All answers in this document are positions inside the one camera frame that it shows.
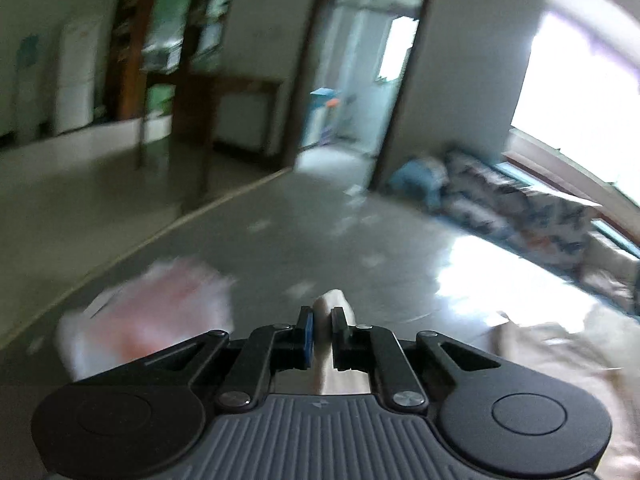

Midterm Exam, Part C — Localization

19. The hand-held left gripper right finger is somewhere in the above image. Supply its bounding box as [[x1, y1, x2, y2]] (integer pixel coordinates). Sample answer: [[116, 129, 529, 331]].
[[331, 306, 568, 413]]

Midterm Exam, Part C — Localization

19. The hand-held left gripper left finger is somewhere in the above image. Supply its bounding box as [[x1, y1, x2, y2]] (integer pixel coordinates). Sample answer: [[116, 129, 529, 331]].
[[65, 306, 315, 412]]

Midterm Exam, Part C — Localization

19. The beige cloth garment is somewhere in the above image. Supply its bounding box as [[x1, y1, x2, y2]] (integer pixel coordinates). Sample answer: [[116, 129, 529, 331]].
[[310, 287, 640, 480]]

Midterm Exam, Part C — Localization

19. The grey star quilted table cover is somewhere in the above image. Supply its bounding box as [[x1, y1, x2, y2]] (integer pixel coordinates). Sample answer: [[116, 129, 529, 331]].
[[0, 166, 640, 480]]

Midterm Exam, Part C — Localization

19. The pink white tissue pack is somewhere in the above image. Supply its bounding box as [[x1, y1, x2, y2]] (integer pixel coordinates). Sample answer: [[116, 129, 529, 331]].
[[56, 255, 237, 382]]

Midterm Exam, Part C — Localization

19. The blue covered stool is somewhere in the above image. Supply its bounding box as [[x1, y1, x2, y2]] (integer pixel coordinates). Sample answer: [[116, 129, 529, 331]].
[[389, 156, 447, 210]]

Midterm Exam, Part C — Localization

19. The butterfly print cushion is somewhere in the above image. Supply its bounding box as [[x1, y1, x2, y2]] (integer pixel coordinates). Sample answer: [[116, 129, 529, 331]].
[[510, 185, 603, 273], [442, 149, 531, 241]]

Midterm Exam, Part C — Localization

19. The blue cabinet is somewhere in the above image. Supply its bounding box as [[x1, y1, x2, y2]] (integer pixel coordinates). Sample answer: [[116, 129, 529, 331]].
[[304, 88, 342, 147]]

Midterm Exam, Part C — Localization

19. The wooden console table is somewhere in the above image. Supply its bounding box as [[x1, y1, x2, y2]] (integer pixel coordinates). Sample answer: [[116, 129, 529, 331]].
[[136, 71, 285, 193]]

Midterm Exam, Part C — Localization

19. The beige cushion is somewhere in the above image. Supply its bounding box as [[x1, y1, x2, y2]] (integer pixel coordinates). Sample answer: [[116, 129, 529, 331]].
[[577, 230, 640, 313]]

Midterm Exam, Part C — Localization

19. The wooden shelf divider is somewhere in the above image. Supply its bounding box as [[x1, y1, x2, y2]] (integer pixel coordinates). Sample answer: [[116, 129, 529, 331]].
[[104, 0, 242, 126]]

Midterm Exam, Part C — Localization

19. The window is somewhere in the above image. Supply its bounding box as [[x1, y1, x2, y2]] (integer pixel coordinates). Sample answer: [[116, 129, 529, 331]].
[[507, 7, 640, 196]]

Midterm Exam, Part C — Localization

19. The white refrigerator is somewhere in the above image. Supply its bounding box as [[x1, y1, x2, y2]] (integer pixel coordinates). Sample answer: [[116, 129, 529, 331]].
[[54, 14, 107, 136]]

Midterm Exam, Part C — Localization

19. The dark wooden door frame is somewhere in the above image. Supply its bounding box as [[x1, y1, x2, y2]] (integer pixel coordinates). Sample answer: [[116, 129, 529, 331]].
[[284, 0, 443, 188]]

